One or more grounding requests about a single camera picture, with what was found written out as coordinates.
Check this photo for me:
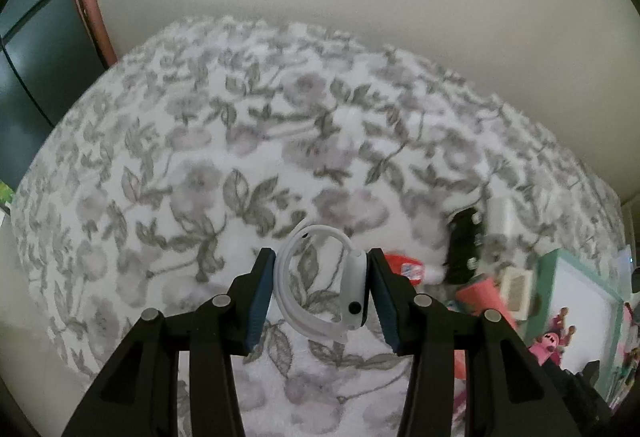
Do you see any floral grey white blanket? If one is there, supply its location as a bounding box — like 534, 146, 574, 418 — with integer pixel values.
10, 14, 623, 437

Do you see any teal rimmed white tray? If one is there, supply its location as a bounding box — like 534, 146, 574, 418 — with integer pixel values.
537, 249, 626, 413

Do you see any pink blue toy knife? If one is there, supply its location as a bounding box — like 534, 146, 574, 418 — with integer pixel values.
456, 279, 516, 333

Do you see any white smartwatch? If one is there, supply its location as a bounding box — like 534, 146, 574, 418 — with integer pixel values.
273, 225, 371, 344

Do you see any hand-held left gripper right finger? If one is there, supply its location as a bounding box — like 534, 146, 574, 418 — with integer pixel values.
367, 248, 576, 437

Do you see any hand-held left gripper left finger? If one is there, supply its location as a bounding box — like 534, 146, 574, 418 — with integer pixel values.
60, 248, 277, 437

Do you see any pink door frame strip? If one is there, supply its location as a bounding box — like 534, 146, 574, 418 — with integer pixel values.
70, 0, 118, 70

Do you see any white square plastic frame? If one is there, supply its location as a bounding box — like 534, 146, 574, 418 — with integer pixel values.
500, 267, 538, 323

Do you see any white charger plug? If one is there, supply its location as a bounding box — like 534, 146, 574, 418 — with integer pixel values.
487, 197, 523, 238

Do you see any white router box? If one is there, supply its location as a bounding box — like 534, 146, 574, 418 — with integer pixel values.
617, 244, 640, 279

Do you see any dark wardrobe door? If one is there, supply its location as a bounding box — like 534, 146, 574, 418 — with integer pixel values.
0, 0, 103, 188

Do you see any small red tube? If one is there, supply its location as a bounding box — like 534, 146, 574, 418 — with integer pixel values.
387, 253, 448, 285

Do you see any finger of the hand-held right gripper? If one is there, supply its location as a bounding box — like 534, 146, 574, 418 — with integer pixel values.
547, 359, 613, 437

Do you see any black toy car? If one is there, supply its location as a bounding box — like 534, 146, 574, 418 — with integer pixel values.
442, 208, 483, 285

